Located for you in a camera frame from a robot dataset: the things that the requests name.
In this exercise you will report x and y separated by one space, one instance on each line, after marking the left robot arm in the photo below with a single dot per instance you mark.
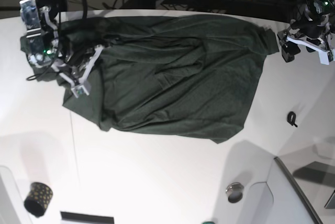
312 10

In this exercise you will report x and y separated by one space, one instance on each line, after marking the dark green t-shirt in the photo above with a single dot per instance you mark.
191 76

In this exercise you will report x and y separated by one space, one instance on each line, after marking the small green object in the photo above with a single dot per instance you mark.
208 222

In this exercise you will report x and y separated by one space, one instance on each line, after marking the black patterned cup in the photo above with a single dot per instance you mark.
38 199

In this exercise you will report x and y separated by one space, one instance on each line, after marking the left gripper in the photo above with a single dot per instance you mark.
314 34

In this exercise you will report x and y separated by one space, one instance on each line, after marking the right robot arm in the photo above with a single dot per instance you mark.
49 51

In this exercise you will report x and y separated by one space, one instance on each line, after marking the black white flat device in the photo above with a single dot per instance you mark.
70 217

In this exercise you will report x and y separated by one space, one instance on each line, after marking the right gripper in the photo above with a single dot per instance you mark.
73 70

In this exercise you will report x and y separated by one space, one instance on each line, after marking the small black clip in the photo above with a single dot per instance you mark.
291 119

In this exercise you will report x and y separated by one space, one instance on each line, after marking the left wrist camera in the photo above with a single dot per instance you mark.
326 57

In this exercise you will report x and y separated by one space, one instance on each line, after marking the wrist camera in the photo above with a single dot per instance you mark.
326 57
81 89

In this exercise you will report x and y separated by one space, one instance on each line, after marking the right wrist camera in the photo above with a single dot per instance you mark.
81 89

